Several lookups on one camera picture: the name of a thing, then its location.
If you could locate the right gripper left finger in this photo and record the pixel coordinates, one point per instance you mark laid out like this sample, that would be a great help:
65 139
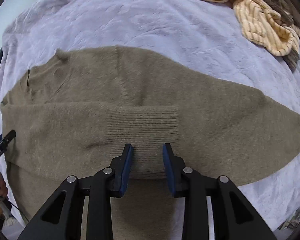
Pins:
60 217

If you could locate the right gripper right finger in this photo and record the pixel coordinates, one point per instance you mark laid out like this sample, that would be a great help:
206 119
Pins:
234 217

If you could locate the olive brown knit sweater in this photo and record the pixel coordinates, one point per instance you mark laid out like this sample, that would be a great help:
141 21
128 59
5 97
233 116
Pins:
75 113

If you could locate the lavender plush bed blanket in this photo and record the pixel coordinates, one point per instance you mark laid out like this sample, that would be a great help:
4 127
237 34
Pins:
202 36

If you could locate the cream striped garment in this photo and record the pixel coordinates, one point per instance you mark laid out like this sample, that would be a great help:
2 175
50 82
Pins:
270 24

